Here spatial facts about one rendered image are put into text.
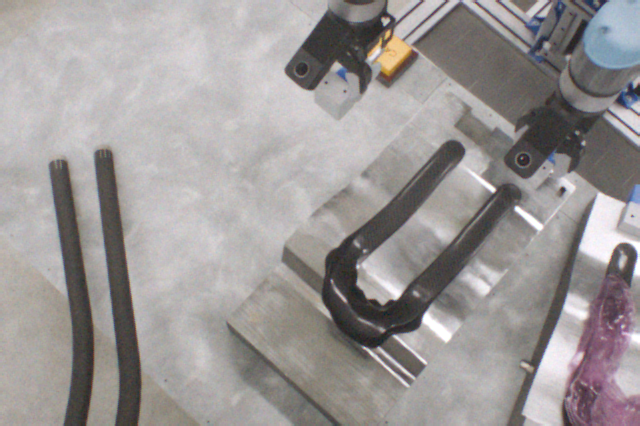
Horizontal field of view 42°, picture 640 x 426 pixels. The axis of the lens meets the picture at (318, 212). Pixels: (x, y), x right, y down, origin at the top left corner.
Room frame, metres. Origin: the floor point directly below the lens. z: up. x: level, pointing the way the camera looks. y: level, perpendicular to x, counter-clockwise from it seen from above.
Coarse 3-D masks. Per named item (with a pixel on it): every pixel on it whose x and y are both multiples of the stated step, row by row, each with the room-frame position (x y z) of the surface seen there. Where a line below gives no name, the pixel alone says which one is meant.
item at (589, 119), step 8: (552, 96) 0.58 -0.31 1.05; (560, 96) 0.54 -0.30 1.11; (568, 104) 0.53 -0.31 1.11; (536, 112) 0.56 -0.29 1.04; (576, 112) 0.52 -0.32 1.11; (584, 112) 0.52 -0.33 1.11; (592, 112) 0.52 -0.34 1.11; (600, 112) 0.53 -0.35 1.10; (584, 120) 0.54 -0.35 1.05; (592, 120) 0.54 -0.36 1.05; (576, 128) 0.53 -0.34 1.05; (584, 128) 0.53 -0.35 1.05; (568, 136) 0.52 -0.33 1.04; (576, 136) 0.52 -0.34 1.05; (560, 144) 0.52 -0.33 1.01; (568, 144) 0.52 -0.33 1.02; (576, 144) 0.51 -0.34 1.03; (568, 152) 0.51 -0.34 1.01
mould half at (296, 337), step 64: (448, 128) 0.60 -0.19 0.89; (384, 192) 0.48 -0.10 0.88; (448, 192) 0.49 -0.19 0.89; (320, 256) 0.36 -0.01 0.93; (384, 256) 0.37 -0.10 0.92; (512, 256) 0.40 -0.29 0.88; (320, 320) 0.29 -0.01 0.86; (448, 320) 0.28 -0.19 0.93; (320, 384) 0.19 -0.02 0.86; (384, 384) 0.20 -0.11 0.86
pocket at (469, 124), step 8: (464, 120) 0.63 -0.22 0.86; (472, 120) 0.63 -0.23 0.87; (480, 120) 0.62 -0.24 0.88; (464, 128) 0.61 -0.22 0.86; (472, 128) 0.61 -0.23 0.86; (480, 128) 0.61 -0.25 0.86; (488, 128) 0.61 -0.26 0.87; (472, 136) 0.60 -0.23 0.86; (480, 136) 0.60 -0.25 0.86; (488, 136) 0.60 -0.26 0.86; (480, 144) 0.59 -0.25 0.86
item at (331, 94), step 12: (384, 48) 0.70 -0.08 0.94; (372, 60) 0.68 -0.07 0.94; (336, 72) 0.65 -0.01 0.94; (324, 84) 0.62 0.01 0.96; (336, 84) 0.62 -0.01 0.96; (324, 96) 0.61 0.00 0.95; (336, 96) 0.60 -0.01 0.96; (324, 108) 0.60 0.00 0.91; (336, 108) 0.59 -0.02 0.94; (348, 108) 0.60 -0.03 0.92
